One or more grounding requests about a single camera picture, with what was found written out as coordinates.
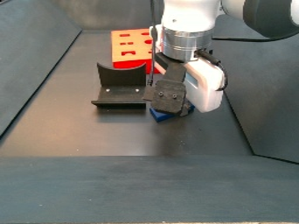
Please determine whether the red shape-sorter block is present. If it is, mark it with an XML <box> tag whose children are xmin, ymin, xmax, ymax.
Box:
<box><xmin>111</xmin><ymin>29</ymin><xmax>152</xmax><ymax>73</ymax></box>

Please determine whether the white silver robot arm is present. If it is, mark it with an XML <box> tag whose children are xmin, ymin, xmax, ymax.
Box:
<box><xmin>145</xmin><ymin>0</ymin><xmax>299</xmax><ymax>115</ymax></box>

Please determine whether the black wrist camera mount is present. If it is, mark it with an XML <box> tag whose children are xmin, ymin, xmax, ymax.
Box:
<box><xmin>143</xmin><ymin>52</ymin><xmax>187</xmax><ymax>115</ymax></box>

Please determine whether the black curved fixture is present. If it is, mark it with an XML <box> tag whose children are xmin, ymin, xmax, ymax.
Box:
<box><xmin>91</xmin><ymin>64</ymin><xmax>145</xmax><ymax>109</ymax></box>

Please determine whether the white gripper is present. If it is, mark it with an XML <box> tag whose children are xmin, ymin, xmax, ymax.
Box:
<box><xmin>155</xmin><ymin>56</ymin><xmax>227</xmax><ymax>114</ymax></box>

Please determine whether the blue square-circle object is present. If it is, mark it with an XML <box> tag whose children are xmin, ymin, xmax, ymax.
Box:
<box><xmin>149</xmin><ymin>103</ymin><xmax>195</xmax><ymax>123</ymax></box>

